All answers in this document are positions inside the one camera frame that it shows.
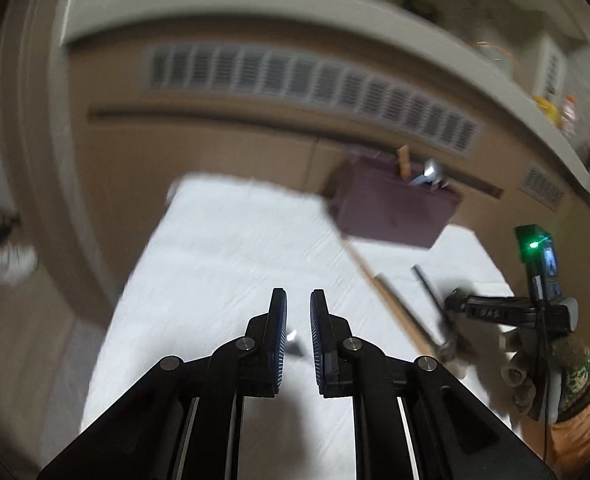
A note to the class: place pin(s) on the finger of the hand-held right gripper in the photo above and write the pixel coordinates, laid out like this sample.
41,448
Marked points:
456,304

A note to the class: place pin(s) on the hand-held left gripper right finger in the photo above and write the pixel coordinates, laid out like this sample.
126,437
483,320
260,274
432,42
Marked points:
317,340

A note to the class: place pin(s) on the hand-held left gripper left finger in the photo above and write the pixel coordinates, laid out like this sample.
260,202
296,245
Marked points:
279,340

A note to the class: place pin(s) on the black chopstick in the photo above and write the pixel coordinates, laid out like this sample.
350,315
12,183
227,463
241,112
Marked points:
427,290
405,307

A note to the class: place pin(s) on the wooden chopstick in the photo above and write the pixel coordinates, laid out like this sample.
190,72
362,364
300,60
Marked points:
390,300

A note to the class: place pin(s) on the purple utensil holder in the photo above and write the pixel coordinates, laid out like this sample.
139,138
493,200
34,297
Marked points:
390,210

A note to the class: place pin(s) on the person's right hand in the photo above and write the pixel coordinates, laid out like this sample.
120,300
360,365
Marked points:
575,365

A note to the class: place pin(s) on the white textured cloth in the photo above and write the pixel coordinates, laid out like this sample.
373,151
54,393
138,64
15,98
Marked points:
215,270

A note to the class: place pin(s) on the small grey vent grille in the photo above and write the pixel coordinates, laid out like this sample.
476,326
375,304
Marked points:
542,185

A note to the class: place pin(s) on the orange-capped bottle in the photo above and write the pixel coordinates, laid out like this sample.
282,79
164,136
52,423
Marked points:
569,115

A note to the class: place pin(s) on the yellow box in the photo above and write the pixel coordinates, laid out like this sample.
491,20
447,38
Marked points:
547,107

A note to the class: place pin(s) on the wooden cabinet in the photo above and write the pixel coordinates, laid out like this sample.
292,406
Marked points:
200,145

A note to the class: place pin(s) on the long grey vent grille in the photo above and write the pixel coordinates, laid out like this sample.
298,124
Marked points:
300,85

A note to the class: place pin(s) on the white sneaker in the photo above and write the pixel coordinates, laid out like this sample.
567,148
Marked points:
12,265

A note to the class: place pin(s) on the pale stone counter ledge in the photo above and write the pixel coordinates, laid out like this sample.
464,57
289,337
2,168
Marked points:
375,15

